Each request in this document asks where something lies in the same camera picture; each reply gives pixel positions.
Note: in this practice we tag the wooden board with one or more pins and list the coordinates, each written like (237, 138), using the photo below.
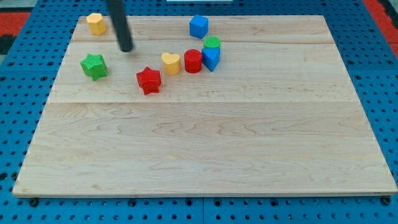
(278, 117)

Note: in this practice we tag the red cylinder block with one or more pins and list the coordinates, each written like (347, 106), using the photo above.
(193, 60)

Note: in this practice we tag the yellow heart block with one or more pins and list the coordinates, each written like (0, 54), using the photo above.
(171, 63)

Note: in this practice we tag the blue triangle block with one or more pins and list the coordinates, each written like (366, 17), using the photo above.
(210, 57)

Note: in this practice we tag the red star block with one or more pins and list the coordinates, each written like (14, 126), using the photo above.
(149, 80)

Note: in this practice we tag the green cylinder block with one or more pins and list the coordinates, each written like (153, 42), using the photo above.
(211, 42)

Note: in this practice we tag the blue cube block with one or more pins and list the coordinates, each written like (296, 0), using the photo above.
(198, 26)

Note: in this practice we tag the green star block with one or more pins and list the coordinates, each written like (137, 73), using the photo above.
(94, 66)

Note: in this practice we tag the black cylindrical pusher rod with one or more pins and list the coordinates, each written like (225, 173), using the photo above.
(118, 17)

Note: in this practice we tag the yellow hexagon block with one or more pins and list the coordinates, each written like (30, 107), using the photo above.
(96, 23)

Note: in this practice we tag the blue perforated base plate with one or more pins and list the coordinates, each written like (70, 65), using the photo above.
(31, 65)

